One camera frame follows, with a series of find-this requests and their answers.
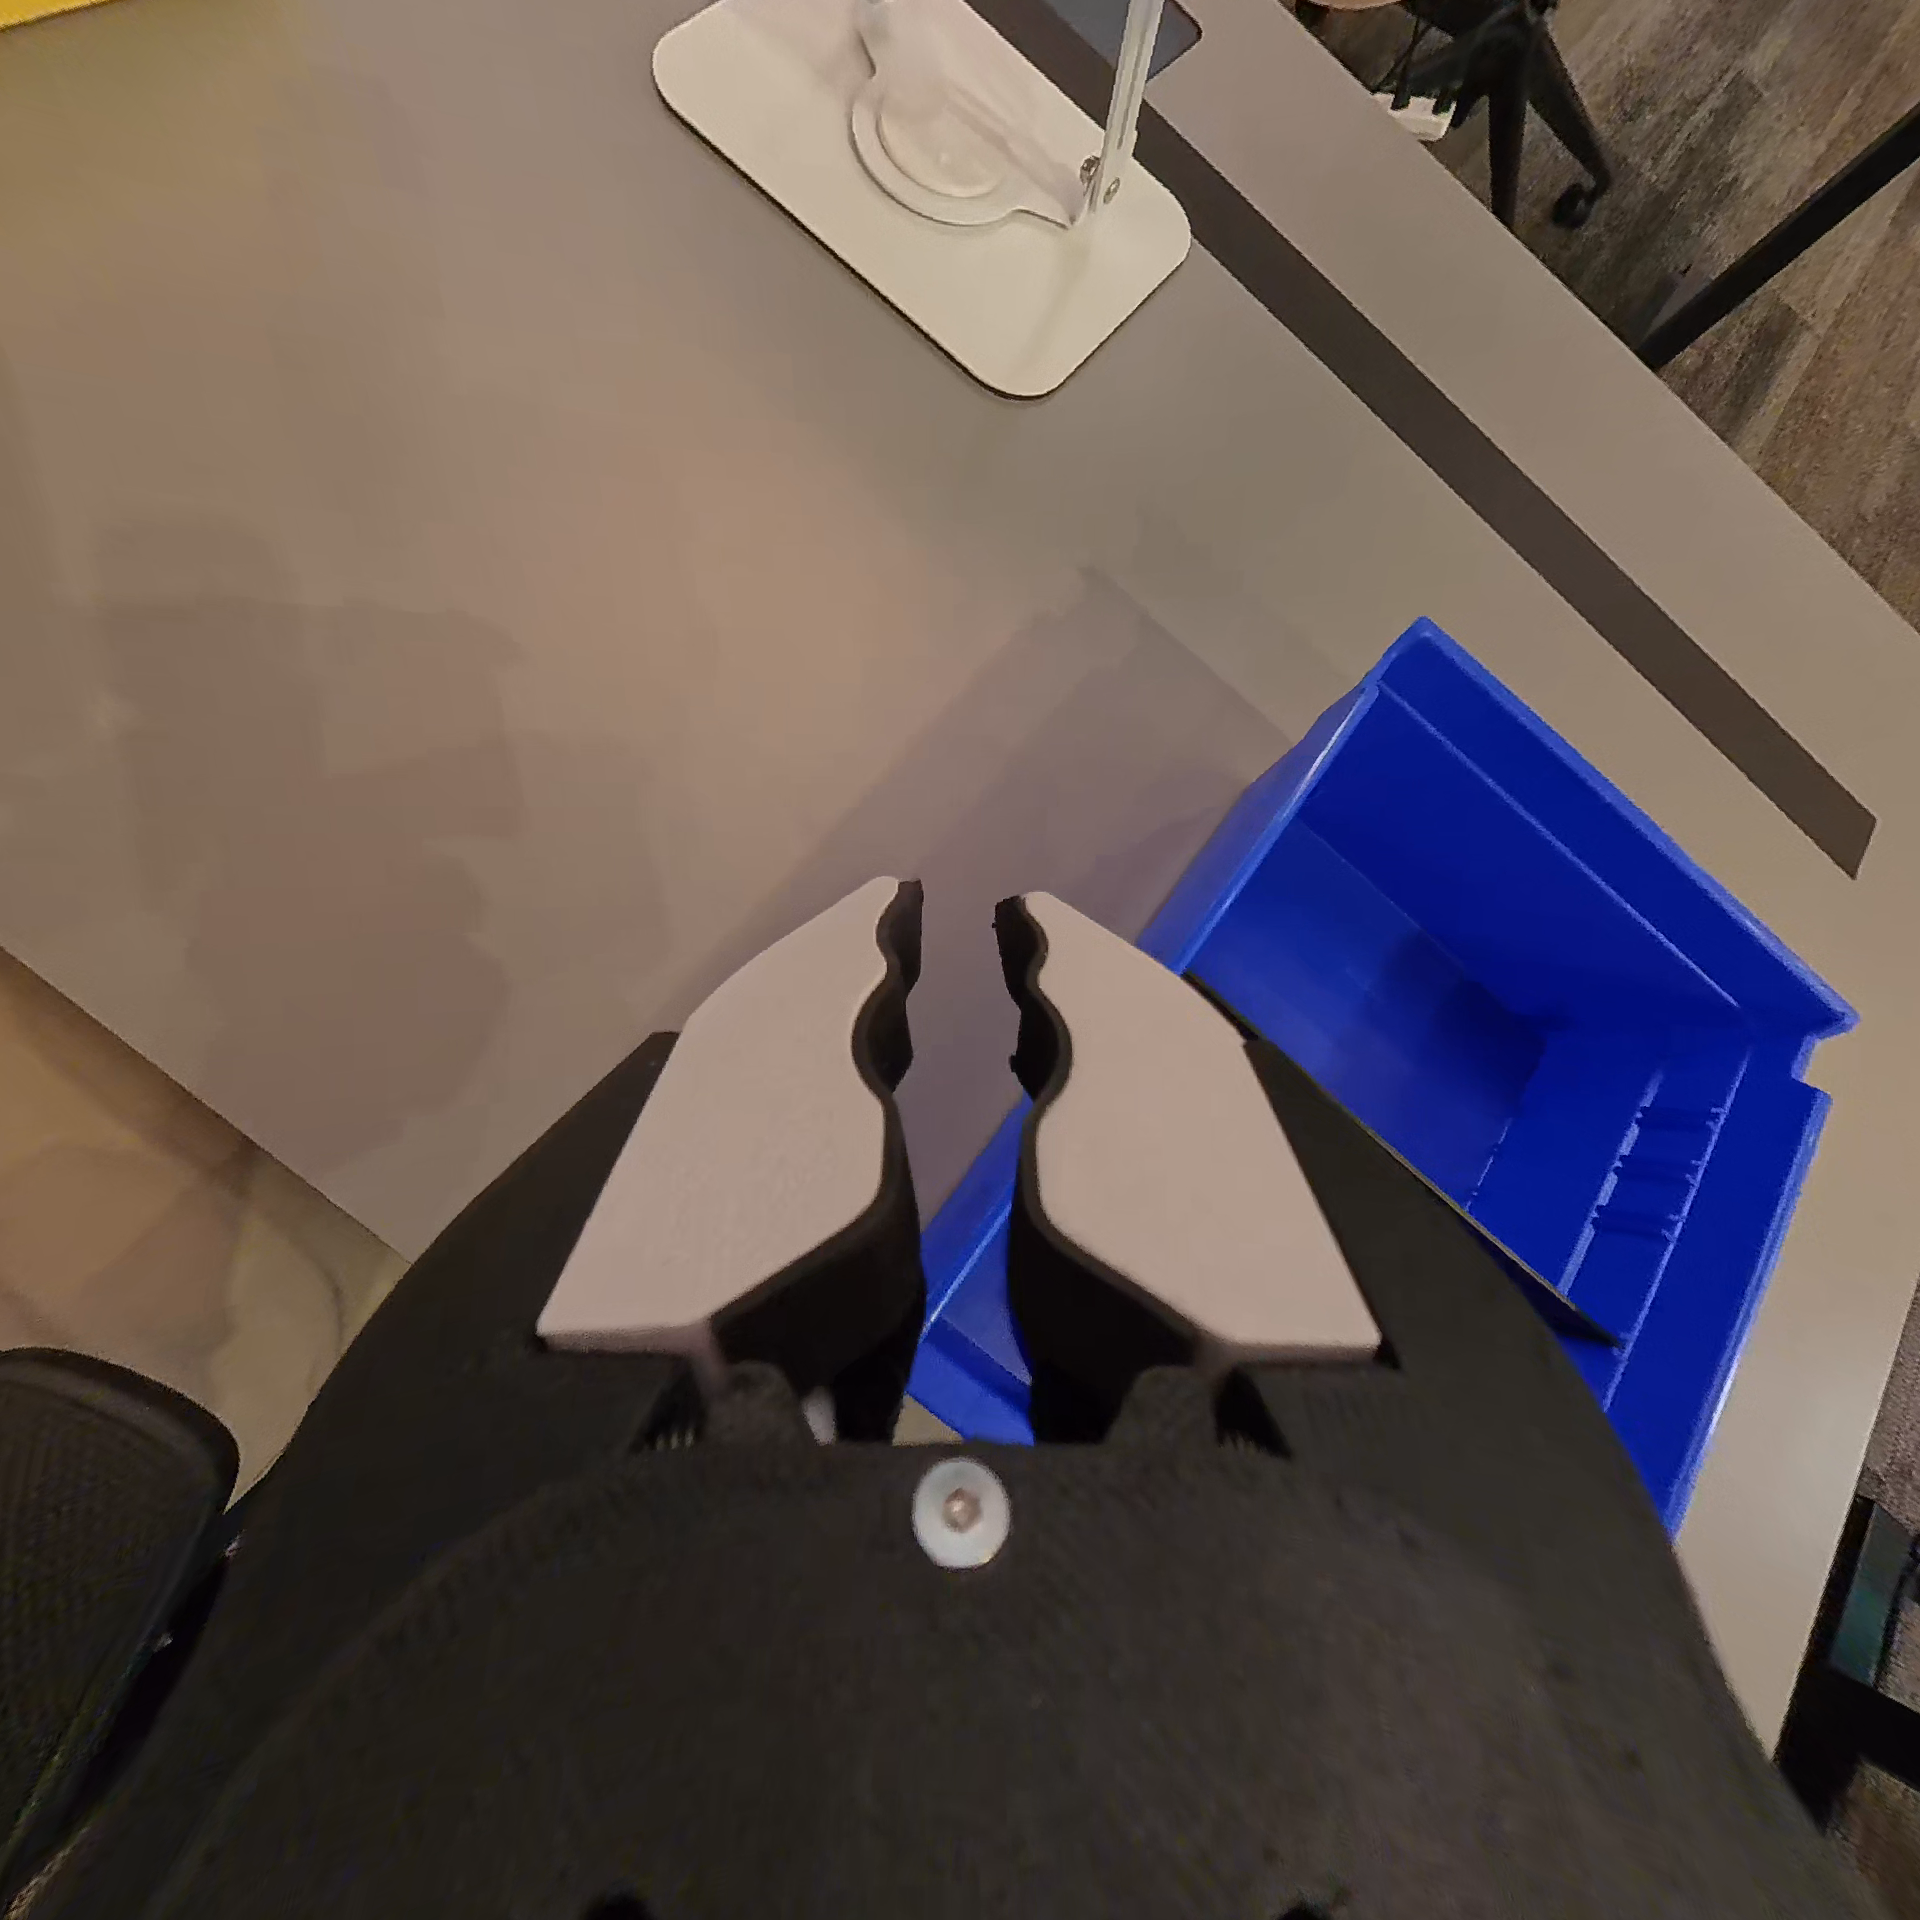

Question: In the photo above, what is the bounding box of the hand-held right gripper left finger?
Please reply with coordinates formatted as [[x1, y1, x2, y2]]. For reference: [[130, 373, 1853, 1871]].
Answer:
[[534, 878, 922, 1444]]

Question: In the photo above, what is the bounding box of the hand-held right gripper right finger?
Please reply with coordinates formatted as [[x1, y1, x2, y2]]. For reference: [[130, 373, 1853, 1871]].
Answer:
[[994, 891, 1383, 1450]]

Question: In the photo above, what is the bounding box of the blue plastic bin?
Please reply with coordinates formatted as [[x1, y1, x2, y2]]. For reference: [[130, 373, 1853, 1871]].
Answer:
[[901, 614, 1862, 1548]]

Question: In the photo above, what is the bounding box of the black mesh office chair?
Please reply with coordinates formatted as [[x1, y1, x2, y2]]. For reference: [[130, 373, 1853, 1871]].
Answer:
[[0, 1347, 241, 1877]]

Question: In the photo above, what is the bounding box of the white stand with clear arms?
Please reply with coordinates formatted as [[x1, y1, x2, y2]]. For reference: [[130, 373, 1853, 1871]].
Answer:
[[650, 0, 1192, 399]]

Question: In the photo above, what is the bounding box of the black office chair base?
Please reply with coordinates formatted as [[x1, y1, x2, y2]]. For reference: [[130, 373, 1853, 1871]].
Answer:
[[1304, 0, 1613, 230]]

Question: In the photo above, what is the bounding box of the black table leg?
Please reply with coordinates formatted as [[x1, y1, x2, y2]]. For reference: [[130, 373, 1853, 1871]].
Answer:
[[1633, 111, 1920, 369]]

